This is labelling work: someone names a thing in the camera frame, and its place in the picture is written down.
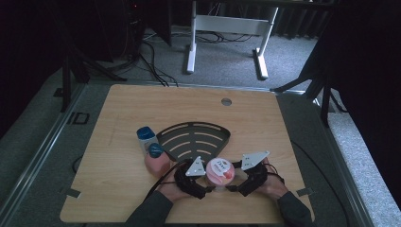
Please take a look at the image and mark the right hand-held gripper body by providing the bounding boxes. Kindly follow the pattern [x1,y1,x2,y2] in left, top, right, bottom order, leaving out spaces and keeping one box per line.
[235,150,271,198]

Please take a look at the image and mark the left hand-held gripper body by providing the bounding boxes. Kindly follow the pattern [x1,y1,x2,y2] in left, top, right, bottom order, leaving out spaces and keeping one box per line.
[173,155,210,201]

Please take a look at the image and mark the pink jar with printed lid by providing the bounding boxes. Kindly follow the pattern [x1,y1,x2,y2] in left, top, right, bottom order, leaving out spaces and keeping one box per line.
[205,157,236,192]

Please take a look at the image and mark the black fan-shaped corner rack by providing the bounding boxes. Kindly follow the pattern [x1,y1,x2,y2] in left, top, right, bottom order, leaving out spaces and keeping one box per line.
[156,121,232,164]

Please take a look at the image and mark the person's left hand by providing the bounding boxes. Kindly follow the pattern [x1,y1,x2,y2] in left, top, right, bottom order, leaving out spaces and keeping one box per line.
[158,176,191,203]

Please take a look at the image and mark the person's right hand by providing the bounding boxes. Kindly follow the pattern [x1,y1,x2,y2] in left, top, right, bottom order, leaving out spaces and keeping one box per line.
[262,157,289,201]

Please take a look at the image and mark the grey tape strip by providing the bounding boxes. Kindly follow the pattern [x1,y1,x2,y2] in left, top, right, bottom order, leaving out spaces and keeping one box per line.
[296,186,315,198]

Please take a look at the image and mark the white bottle with blue cap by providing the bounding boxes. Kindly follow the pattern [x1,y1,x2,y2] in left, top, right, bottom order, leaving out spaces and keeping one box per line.
[136,126,160,156]

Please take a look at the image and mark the black metal stand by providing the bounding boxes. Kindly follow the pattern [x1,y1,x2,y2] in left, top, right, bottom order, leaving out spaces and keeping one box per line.
[270,60,348,128]
[60,44,128,114]

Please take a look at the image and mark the dark curtain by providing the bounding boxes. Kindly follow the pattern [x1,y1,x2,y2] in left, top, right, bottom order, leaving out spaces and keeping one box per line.
[310,0,401,202]

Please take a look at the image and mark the black floor cables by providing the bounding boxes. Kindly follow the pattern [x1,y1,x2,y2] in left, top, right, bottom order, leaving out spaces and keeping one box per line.
[138,29,180,88]

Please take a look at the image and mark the white desk frame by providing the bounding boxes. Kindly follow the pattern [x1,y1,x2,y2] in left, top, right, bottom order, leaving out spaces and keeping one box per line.
[185,0,280,80]

